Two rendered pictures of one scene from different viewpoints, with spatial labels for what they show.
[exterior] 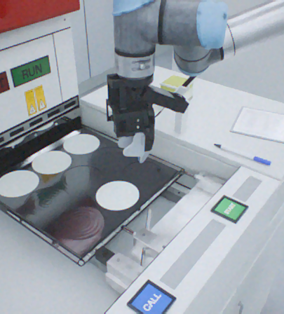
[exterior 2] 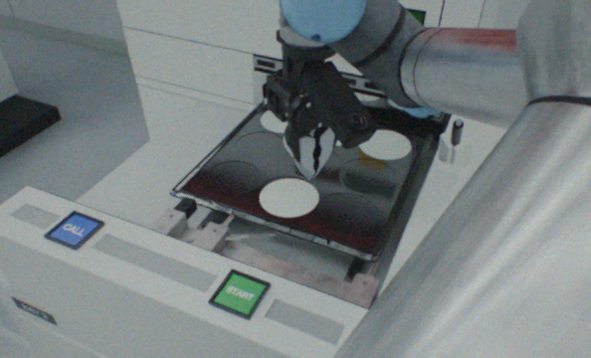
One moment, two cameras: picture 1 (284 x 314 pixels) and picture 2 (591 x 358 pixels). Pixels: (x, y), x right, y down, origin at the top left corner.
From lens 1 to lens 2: 0.76 m
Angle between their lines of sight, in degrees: 58
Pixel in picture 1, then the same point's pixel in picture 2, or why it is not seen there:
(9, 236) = not seen: hidden behind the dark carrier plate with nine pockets
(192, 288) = (91, 264)
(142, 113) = (288, 96)
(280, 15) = (492, 65)
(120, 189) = (300, 197)
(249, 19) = (456, 43)
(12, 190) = (272, 119)
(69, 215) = (242, 166)
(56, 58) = (440, 23)
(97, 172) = (329, 171)
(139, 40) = not seen: outside the picture
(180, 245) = (161, 246)
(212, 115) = not seen: hidden behind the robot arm
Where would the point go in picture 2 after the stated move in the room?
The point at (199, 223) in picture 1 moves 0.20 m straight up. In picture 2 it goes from (204, 261) to (180, 131)
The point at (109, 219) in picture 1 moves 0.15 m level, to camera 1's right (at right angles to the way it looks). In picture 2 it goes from (242, 198) to (257, 264)
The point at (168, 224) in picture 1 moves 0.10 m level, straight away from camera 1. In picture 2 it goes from (257, 263) to (322, 257)
